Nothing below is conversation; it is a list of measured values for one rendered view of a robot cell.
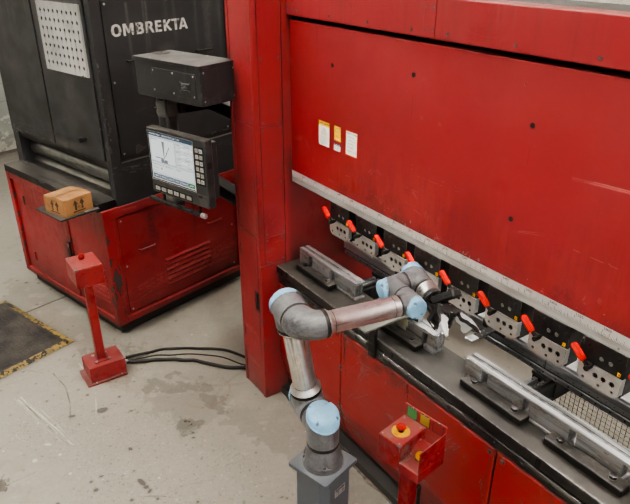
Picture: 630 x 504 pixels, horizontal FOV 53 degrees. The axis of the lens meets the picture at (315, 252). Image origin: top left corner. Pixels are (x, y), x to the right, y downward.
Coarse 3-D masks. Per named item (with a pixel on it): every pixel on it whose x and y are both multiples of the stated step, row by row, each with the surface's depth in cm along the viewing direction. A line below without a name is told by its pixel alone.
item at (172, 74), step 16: (144, 64) 320; (160, 64) 312; (176, 64) 304; (192, 64) 300; (208, 64) 300; (224, 64) 307; (144, 80) 324; (160, 80) 316; (176, 80) 308; (192, 80) 301; (208, 80) 302; (224, 80) 310; (160, 96) 321; (176, 96) 313; (192, 96) 305; (208, 96) 305; (224, 96) 313; (160, 112) 339; (176, 112) 342; (176, 128) 345
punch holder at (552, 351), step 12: (540, 312) 216; (540, 324) 218; (552, 324) 213; (564, 324) 209; (552, 336) 215; (564, 336) 210; (576, 336) 211; (540, 348) 220; (552, 348) 216; (564, 348) 212; (552, 360) 217; (564, 360) 213; (576, 360) 219
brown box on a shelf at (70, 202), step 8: (56, 192) 385; (64, 192) 384; (72, 192) 384; (80, 192) 385; (88, 192) 385; (48, 200) 380; (56, 200) 376; (64, 200) 374; (72, 200) 377; (80, 200) 382; (88, 200) 386; (40, 208) 390; (48, 208) 384; (56, 208) 378; (64, 208) 374; (72, 208) 378; (80, 208) 383; (88, 208) 388; (96, 208) 390; (56, 216) 379; (64, 216) 377; (72, 216) 379
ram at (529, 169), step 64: (320, 64) 286; (384, 64) 251; (448, 64) 223; (512, 64) 201; (576, 64) 191; (384, 128) 260; (448, 128) 231; (512, 128) 207; (576, 128) 188; (320, 192) 313; (384, 192) 271; (448, 192) 239; (512, 192) 214; (576, 192) 193; (448, 256) 248; (512, 256) 221; (576, 256) 199
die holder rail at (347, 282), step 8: (304, 248) 345; (312, 248) 345; (304, 256) 345; (312, 256) 337; (320, 256) 337; (312, 264) 340; (320, 264) 333; (328, 264) 328; (336, 264) 328; (320, 272) 335; (328, 272) 328; (336, 272) 321; (344, 272) 321; (336, 280) 324; (344, 280) 318; (352, 280) 313; (360, 280) 313; (344, 288) 319; (352, 288) 313; (360, 288) 315; (352, 296) 315; (360, 296) 315
